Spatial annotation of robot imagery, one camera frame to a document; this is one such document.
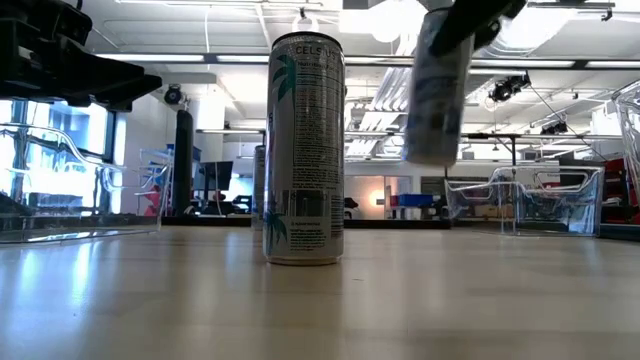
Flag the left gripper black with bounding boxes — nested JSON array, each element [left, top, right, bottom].
[[0, 0, 164, 113]]

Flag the Celsius can teal band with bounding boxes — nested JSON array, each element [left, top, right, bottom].
[[403, 7, 475, 168]]

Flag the white Celsius soda can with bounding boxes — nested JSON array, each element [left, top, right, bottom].
[[251, 144, 268, 232]]

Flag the Celsius can green palm print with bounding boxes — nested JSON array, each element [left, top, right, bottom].
[[263, 31, 347, 267]]

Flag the ceiling light strip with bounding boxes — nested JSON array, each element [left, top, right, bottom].
[[216, 54, 271, 64], [344, 54, 576, 70], [94, 53, 206, 64], [584, 59, 640, 70]]

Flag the clear plastic bin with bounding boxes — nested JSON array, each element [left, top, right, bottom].
[[0, 122, 167, 246], [610, 78, 640, 201], [443, 164, 606, 238]]

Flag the black cylindrical column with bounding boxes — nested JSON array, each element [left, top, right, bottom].
[[173, 108, 195, 217]]

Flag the red chair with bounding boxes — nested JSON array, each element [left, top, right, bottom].
[[143, 184, 162, 218]]

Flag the black computer monitor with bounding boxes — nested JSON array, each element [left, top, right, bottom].
[[192, 160, 235, 192]]

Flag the blue storage crate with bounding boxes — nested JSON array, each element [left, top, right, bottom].
[[397, 193, 435, 209]]

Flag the red storage shelf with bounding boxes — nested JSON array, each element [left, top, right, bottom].
[[602, 157, 640, 226]]

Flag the black ceiling camera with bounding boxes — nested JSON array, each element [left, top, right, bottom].
[[539, 119, 570, 136], [487, 73, 532, 104]]

